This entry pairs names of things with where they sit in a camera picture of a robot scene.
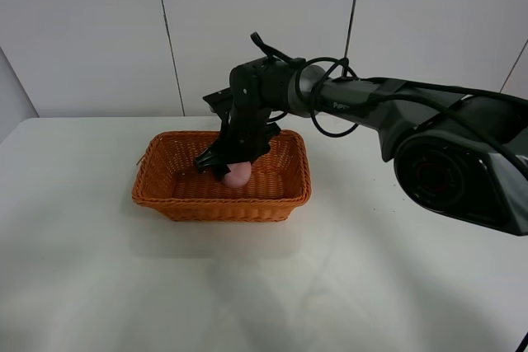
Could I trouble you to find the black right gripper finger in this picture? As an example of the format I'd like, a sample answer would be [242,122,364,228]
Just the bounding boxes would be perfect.
[214,162,250,182]

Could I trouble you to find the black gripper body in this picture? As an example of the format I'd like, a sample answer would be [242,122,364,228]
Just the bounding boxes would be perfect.
[221,105,281,158]

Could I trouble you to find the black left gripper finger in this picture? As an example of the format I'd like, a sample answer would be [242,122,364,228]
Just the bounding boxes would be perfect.
[195,147,229,174]

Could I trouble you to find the pink peach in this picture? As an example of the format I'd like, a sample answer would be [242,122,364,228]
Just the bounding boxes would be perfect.
[222,162,252,189]

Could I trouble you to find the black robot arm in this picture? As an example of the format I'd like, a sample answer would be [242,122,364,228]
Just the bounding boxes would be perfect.
[195,56,527,236]

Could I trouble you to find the orange woven wicker basket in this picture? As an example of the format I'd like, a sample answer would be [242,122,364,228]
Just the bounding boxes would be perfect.
[132,130,311,223]

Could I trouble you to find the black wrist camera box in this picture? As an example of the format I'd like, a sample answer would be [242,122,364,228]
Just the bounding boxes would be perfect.
[203,88,233,117]

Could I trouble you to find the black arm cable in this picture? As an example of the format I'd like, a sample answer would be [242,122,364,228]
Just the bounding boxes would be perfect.
[249,31,528,171]

